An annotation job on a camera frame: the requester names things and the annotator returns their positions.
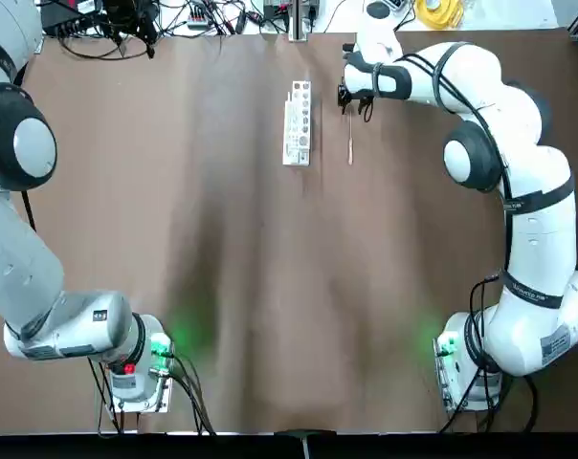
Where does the aluminium frame post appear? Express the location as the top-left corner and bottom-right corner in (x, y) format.
(288, 0), (312, 43)

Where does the black box with red logo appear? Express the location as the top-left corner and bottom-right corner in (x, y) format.
(42, 0), (103, 35)

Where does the white test tube rack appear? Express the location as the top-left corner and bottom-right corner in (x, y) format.
(282, 79), (313, 167)

